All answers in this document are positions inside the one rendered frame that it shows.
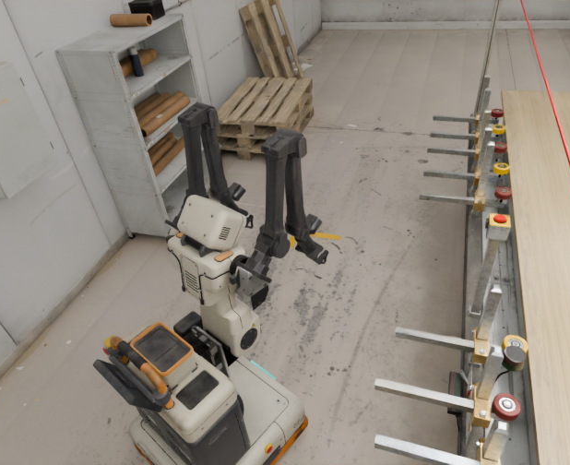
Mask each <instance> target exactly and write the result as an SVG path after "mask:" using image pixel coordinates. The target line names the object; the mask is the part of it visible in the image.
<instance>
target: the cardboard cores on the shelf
mask: <svg viewBox="0 0 570 465"><path fill-rule="evenodd" d="M137 52H138V55H139V58H140V62H141V65H142V66H145V65H146V64H148V63H150V62H151V61H153V60H155V59H156V58H157V53H156V51H155V50H154V49H152V48H149V49H147V50H146V51H145V50H144V49H139V50H137ZM119 63H120V66H121V68H122V71H123V74H124V78H125V77H127V76H128V75H130V74H132V73H133V72H134V70H133V67H132V64H131V61H130V57H129V55H128V56H127V57H125V58H124V59H122V60H120V61H119ZM189 103H190V99H189V97H188V96H185V95H184V94H183V93H182V92H181V91H179V90H178V91H177V92H175V93H174V94H173V95H172V96H171V94H170V93H169V92H164V93H163V94H161V95H160V94H159V93H158V92H155V93H154V94H152V95H151V96H149V97H148V98H146V99H145V100H143V101H142V102H141V103H139V104H138V105H137V106H135V107H134V109H135V113H136V116H137V120H138V123H139V126H140V130H141V133H142V136H143V138H146V137H148V136H149V135H150V134H152V133H153V132H154V131H156V130H157V129H158V128H159V127H161V126H162V125H163V124H165V123H166V122H167V121H169V120H170V119H171V118H172V117H174V116H175V115H176V114H177V113H179V112H180V111H181V110H182V109H183V108H184V107H186V106H187V105H188V104H189ZM183 148H184V136H182V137H181V138H180V139H179V140H178V141H177V139H176V138H175V136H174V134H173V133H171V132H170V133H168V134H167V135H166V136H165V137H163V138H162V139H161V140H160V141H158V142H157V143H156V144H155V145H154V146H152V147H151V148H150V149H148V155H149V158H150V161H151V164H152V168H153V171H154V173H155V176H157V175H158V174H159V173H160V172H161V171H162V170H163V169H164V168H165V167H166V166H167V165H168V164H169V163H170V162H171V161H172V160H173V158H174V157H175V156H176V155H177V154H178V153H179V152H180V151H181V150H182V149H183Z"/></svg>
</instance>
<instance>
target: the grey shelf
mask: <svg viewBox="0 0 570 465"><path fill-rule="evenodd" d="M180 20H181V21H180ZM181 23H182V26H181ZM182 28H183V29H182ZM183 32H184V34H183ZM145 39H146V40H145ZM143 40H144V41H143ZM184 41H185V42H184ZM185 45H186V46H185ZM131 46H136V48H137V50H139V49H144V50H145V51H146V50H147V49H149V48H152V49H154V50H155V51H156V53H157V58H156V59H155V60H153V61H151V62H150V63H148V64H146V65H145V66H142V68H143V71H144V76H143V77H136V76H135V73H134V72H133V73H132V74H130V75H128V76H127V77H124V74H123V71H122V68H121V66H120V63H119V61H120V60H122V59H124V58H125V57H127V56H128V55H129V52H128V50H127V48H129V47H131ZM140 47H141V48H140ZM145 47H146V48H145ZM186 49H187V51H186ZM55 52H56V55H57V57H58V60H59V62H60V65H61V67H62V69H63V71H64V74H65V78H66V80H67V83H68V85H69V88H70V89H71V92H72V94H73V97H74V99H75V102H76V104H77V107H78V110H79V112H80V115H81V117H82V120H83V122H84V125H85V127H86V129H87V132H88V134H89V138H90V141H91V143H92V146H93V148H94V150H95V152H96V155H97V157H98V160H99V162H100V165H101V168H102V170H103V173H104V175H105V178H106V180H107V183H108V185H109V187H110V189H111V192H112V194H113V198H114V201H115V203H116V206H117V208H118V210H119V212H120V215H121V217H122V220H123V222H124V225H125V228H126V230H127V233H128V235H129V239H134V238H135V237H136V236H135V235H134V234H132V233H143V234H149V235H155V236H160V237H166V234H165V229H164V222H165V221H166V220H168V221H171V222H172V221H173V220H174V218H175V216H177V215H178V214H179V212H180V210H181V206H182V205H183V203H184V198H185V196H186V194H185V190H186V189H188V175H187V167H186V157H185V148H183V149H182V150H181V151H180V152H179V153H178V154H177V155H176V156H175V157H174V158H173V160H172V161H171V162H170V163H169V164H168V165H167V166H166V167H165V168H164V169H163V170H162V171H161V172H160V173H159V174H158V175H157V176H155V173H154V171H153V168H152V164H151V161H150V158H149V155H148V149H150V148H151V147H152V146H154V145H155V144H156V143H157V142H158V141H160V140H161V139H162V138H163V137H165V136H166V135H167V134H168V133H170V131H171V133H173V134H174V136H175V138H176V139H177V141H178V140H179V139H180V138H181V137H182V136H183V135H184V134H183V129H182V127H181V123H178V118H177V117H178V116H179V115H180V114H181V113H183V112H184V111H185V110H187V109H188V108H189V107H190V106H192V105H193V104H195V103H196V102H202V99H201V94H200V90H199V86H198V81H197V77H196V69H195V64H194V60H193V56H192V51H191V47H190V42H189V38H188V34H187V29H186V25H185V20H184V14H165V16H163V17H161V18H158V19H156V20H152V25H151V26H136V27H114V26H113V25H111V26H108V27H106V28H104V29H102V30H98V31H96V32H94V33H92V34H90V35H88V36H86V37H84V38H82V39H79V40H77V41H75V42H72V43H69V44H68V45H66V46H64V47H62V48H59V49H57V50H55ZM187 53H188V54H187ZM62 56H63V57H62ZM63 59H64V60H63ZM189 62H190V64H189ZM190 66H191V67H190ZM112 67H113V68H112ZM119 68H120V69H119ZM191 70H192V72H191ZM120 71H121V72H120ZM113 72H114V73H113ZM68 73H69V74H68ZM192 74H193V76H192ZM114 75H115V76H114ZM118 78H119V79H118ZM193 79H194V80H193ZM116 81H117V82H116ZM72 82H73V83H72ZM194 82H195V84H194ZM157 83H158V84H157ZM155 84H156V85H155ZM73 85H74V86H73ZM195 87H196V88H195ZM178 90H179V91H181V92H182V93H183V94H184V95H185V96H188V97H189V99H190V103H189V104H188V105H187V106H186V107H184V108H183V109H182V110H181V111H180V112H179V113H177V114H176V115H175V116H174V117H172V118H171V119H170V120H169V121H167V122H166V123H165V124H163V125H162V126H161V127H159V128H158V129H157V130H156V131H154V132H153V133H152V134H150V135H149V136H148V137H146V138H143V136H142V133H141V130H140V126H139V123H138V120H137V116H136V113H135V109H134V107H135V106H137V105H138V104H139V103H141V102H142V101H143V100H145V99H146V98H148V97H149V96H151V95H152V94H154V93H155V92H158V93H160V95H161V94H163V93H164V92H169V93H170V94H171V96H172V95H173V94H174V93H175V92H177V91H178ZM196 95H197V96H196ZM80 103H81V104H80ZM82 108H83V109H82ZM83 111H84V112H83ZM85 115H86V116H85ZM128 117H129V118H128ZM87 120H88V121H87ZM129 120H130V121H129ZM130 123H131V124H130ZM132 128H133V129H132ZM90 129H91V130H90ZM133 131H134V133H133ZM168 131H169V132H168ZM92 134H93V135H92ZM134 134H135V135H134ZM94 138H95V139H94ZM201 149H202V161H203V172H204V182H205V188H206V190H207V191H208V190H209V189H210V185H209V174H208V167H207V162H206V157H205V152H204V148H203V144H202V139H201ZM143 155H144V156H143ZM141 157H142V158H141ZM143 162H144V163H143ZM104 164H105V165H104ZM144 165H145V166H144ZM105 167H106V168H105ZM147 167H148V168H147ZM145 168H146V169H145ZM106 169H107V170H106ZM109 176H110V177H109ZM115 193H116V194H115ZM119 202H120V203H119ZM131 232H132V233H131Z"/></svg>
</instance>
